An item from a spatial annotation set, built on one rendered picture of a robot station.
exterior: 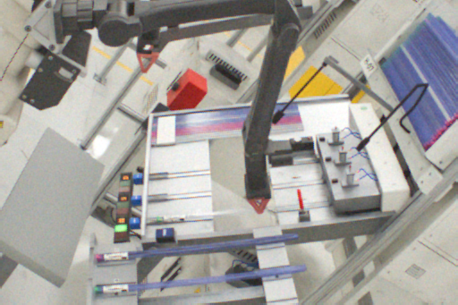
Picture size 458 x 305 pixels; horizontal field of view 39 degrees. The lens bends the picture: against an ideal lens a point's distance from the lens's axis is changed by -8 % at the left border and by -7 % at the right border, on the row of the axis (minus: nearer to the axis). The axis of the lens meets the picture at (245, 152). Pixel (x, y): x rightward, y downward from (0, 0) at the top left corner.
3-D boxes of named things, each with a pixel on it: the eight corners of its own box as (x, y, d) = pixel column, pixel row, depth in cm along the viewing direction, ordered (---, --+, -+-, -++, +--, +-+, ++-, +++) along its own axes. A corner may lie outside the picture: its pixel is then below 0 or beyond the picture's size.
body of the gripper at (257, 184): (267, 176, 193) (266, 155, 189) (271, 199, 184) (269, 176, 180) (244, 179, 193) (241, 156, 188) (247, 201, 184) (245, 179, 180)
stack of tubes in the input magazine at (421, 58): (423, 148, 178) (491, 80, 167) (379, 65, 220) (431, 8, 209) (451, 171, 183) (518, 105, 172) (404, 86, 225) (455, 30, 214)
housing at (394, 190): (380, 231, 190) (383, 191, 182) (348, 139, 231) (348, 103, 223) (406, 227, 190) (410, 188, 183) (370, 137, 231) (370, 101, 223)
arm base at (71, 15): (59, -11, 144) (52, 9, 135) (94, -13, 145) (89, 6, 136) (63, 23, 149) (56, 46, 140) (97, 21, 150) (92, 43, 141)
